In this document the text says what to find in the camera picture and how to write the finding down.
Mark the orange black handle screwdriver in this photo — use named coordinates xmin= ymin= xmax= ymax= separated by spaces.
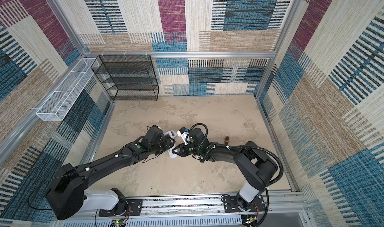
xmin=225 ymin=136 xmax=230 ymax=145

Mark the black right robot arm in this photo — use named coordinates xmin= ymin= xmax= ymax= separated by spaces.
xmin=172 ymin=128 xmax=284 ymax=209

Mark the black wire mesh shelf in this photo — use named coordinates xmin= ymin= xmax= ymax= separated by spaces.
xmin=91 ymin=55 xmax=160 ymax=101

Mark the white wire mesh basket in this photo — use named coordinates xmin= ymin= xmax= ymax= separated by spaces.
xmin=36 ymin=58 xmax=96 ymax=121

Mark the white remote control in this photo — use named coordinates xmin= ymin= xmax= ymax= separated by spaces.
xmin=168 ymin=145 xmax=178 ymax=158

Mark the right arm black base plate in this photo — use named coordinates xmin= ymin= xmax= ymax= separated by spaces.
xmin=221 ymin=194 xmax=267 ymax=213

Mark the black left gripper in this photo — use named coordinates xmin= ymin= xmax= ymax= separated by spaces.
xmin=149 ymin=134 xmax=176 ymax=156

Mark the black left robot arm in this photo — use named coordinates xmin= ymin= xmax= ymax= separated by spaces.
xmin=45 ymin=134 xmax=175 ymax=221

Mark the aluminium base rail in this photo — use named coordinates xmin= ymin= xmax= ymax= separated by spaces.
xmin=50 ymin=191 xmax=316 ymax=227

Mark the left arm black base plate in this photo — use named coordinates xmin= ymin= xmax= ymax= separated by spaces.
xmin=98 ymin=199 xmax=143 ymax=218

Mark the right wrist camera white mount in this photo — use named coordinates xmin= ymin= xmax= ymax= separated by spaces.
xmin=177 ymin=127 xmax=188 ymax=143

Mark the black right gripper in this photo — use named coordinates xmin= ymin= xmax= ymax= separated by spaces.
xmin=171 ymin=142 xmax=201 ymax=158

